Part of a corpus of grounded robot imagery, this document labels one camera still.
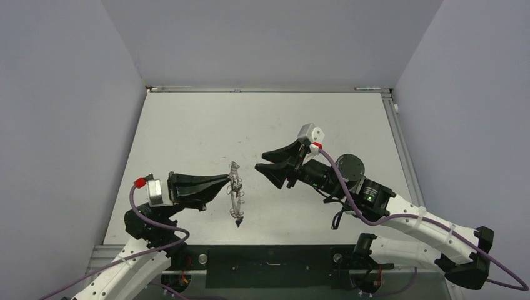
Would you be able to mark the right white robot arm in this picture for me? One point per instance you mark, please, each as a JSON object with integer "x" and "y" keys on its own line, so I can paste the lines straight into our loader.
{"x": 458, "y": 253}

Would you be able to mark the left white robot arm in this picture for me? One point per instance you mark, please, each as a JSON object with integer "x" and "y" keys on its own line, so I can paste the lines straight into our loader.
{"x": 155, "y": 239}

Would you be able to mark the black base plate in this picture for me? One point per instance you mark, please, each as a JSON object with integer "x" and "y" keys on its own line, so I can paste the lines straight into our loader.
{"x": 280, "y": 266}

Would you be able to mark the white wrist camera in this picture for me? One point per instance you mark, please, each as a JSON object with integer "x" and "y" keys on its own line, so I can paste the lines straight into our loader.
{"x": 311, "y": 136}
{"x": 157, "y": 190}

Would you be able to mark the silver perforated ring disc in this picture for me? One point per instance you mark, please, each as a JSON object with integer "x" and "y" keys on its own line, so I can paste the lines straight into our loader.
{"x": 235, "y": 190}

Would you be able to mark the red white marker pen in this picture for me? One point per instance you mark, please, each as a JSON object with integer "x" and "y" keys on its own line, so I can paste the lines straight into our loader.
{"x": 366, "y": 89}

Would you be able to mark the aluminium frame rail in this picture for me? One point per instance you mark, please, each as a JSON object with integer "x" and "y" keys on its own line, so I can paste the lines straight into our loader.
{"x": 408, "y": 165}

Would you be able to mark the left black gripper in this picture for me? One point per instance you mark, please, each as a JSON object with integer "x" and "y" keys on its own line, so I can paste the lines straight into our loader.
{"x": 194, "y": 196}

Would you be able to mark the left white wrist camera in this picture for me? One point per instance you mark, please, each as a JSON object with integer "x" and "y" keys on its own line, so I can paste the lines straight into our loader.
{"x": 157, "y": 190}

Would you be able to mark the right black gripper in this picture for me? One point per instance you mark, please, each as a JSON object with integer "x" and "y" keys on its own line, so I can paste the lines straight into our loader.
{"x": 282, "y": 157}

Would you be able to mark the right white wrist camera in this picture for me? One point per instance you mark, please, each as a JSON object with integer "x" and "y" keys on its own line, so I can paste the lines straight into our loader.
{"x": 311, "y": 136}

